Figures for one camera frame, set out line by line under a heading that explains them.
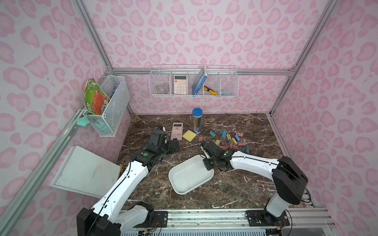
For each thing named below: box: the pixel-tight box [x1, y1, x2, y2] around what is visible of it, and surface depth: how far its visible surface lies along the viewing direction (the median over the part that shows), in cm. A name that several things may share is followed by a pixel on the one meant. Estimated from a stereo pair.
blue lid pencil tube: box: [191, 107, 203, 135], surface depth 98 cm
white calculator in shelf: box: [173, 74, 188, 95], surface depth 97 cm
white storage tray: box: [168, 154, 215, 195], surface depth 88 cm
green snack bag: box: [83, 78, 110, 116], surface depth 74 cm
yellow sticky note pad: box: [182, 129, 197, 143], surface depth 109 cm
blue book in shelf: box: [191, 65, 208, 97], surface depth 90 cm
